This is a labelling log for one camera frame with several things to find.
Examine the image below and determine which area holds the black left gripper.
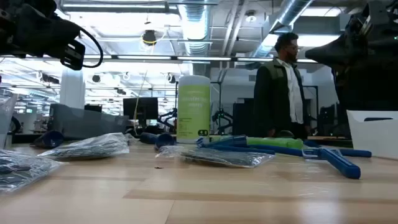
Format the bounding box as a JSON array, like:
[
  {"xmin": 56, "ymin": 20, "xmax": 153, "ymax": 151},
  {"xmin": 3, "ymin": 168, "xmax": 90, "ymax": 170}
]
[{"xmin": 0, "ymin": 0, "xmax": 82, "ymax": 60}]

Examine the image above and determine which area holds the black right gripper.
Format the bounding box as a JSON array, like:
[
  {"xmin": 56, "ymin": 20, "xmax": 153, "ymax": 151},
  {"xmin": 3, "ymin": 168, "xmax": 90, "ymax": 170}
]
[{"xmin": 304, "ymin": 0, "xmax": 398, "ymax": 68}]

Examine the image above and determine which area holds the blue disposable razor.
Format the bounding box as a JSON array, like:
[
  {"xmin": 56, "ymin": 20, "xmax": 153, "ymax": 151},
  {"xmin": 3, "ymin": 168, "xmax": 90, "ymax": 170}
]
[
  {"xmin": 248, "ymin": 143, "xmax": 312, "ymax": 157},
  {"xmin": 195, "ymin": 134, "xmax": 276, "ymax": 156},
  {"xmin": 303, "ymin": 139, "xmax": 373, "ymax": 158},
  {"xmin": 302, "ymin": 147, "xmax": 362, "ymax": 180}
]

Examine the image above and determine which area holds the small green bottle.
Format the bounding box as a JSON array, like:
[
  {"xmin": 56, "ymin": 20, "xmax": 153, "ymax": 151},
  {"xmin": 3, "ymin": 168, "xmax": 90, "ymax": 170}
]
[{"xmin": 210, "ymin": 135, "xmax": 305, "ymax": 151}]

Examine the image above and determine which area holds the dark blue toiletry tube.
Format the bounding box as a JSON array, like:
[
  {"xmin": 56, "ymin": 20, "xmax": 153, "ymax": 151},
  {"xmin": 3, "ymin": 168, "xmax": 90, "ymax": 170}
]
[
  {"xmin": 32, "ymin": 130, "xmax": 65, "ymax": 149},
  {"xmin": 139, "ymin": 132, "xmax": 175, "ymax": 149}
]

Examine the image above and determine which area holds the black item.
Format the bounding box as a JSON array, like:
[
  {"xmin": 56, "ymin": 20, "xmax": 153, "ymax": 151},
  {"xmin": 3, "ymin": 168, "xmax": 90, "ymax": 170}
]
[
  {"xmin": 37, "ymin": 133, "xmax": 131, "ymax": 161},
  {"xmin": 155, "ymin": 144, "xmax": 276, "ymax": 169},
  {"xmin": 0, "ymin": 148, "xmax": 65, "ymax": 194}
]

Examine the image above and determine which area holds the person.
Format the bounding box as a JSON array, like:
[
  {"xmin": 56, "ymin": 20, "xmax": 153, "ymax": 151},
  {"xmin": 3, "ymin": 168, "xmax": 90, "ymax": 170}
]
[{"xmin": 253, "ymin": 32, "xmax": 312, "ymax": 140}]

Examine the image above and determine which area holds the white round pillar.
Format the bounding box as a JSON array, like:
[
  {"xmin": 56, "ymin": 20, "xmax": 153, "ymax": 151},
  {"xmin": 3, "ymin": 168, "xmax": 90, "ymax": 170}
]
[{"xmin": 59, "ymin": 67, "xmax": 86, "ymax": 110}]

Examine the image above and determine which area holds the white plastic bin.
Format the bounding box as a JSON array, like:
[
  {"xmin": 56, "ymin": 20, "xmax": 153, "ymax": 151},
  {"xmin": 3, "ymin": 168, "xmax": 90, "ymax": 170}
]
[{"xmin": 346, "ymin": 110, "xmax": 398, "ymax": 160}]

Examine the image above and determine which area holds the clear plastic bin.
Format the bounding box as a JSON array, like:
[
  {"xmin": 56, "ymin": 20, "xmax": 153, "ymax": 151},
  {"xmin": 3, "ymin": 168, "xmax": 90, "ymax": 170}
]
[{"xmin": 0, "ymin": 94, "xmax": 19, "ymax": 151}]

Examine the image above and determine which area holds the dark grey plastic bin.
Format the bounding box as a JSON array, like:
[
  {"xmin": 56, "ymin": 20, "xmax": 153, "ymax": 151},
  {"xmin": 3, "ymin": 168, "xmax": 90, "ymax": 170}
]
[{"xmin": 49, "ymin": 103, "xmax": 130, "ymax": 140}]

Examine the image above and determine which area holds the long ceiling light strip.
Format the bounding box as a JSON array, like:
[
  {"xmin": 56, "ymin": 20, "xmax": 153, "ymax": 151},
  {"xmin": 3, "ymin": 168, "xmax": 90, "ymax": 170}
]
[{"xmin": 83, "ymin": 55, "xmax": 318, "ymax": 63}]

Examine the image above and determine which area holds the black background monitor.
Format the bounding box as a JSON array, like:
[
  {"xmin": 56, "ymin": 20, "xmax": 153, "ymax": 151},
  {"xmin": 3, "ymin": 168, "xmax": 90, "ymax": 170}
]
[{"xmin": 123, "ymin": 97, "xmax": 159, "ymax": 121}]

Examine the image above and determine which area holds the green disinfecting wipes canister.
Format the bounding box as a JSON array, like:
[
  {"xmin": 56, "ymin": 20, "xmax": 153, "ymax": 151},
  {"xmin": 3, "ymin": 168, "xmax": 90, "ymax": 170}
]
[{"xmin": 176, "ymin": 75, "xmax": 211, "ymax": 144}]

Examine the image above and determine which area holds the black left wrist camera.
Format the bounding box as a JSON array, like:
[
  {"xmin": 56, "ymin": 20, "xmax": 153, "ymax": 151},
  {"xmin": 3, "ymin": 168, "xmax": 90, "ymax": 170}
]
[{"xmin": 60, "ymin": 39, "xmax": 86, "ymax": 71}]

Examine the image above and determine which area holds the spiral silver air duct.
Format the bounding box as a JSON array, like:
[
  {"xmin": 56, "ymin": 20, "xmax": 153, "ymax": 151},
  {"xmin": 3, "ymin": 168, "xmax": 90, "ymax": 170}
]
[{"xmin": 251, "ymin": 0, "xmax": 313, "ymax": 58}]

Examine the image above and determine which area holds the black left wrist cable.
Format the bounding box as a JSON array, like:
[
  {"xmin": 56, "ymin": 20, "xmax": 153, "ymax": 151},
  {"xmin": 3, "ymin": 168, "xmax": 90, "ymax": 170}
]
[{"xmin": 79, "ymin": 27, "xmax": 104, "ymax": 69}]

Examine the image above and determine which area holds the black ceiling cord reel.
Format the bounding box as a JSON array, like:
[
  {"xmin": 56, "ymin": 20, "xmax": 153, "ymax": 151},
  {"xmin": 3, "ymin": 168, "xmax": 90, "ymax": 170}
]
[{"xmin": 142, "ymin": 29, "xmax": 158, "ymax": 47}]

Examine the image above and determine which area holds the yellow hanging cord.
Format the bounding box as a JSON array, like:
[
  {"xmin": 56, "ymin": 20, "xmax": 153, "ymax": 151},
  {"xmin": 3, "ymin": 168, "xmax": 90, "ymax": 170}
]
[{"xmin": 132, "ymin": 70, "xmax": 149, "ymax": 128}]

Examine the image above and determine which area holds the ribbed silver air duct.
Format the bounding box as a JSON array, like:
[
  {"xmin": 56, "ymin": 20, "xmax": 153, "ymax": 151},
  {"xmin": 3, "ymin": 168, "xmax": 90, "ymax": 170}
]
[{"xmin": 178, "ymin": 0, "xmax": 213, "ymax": 57}]

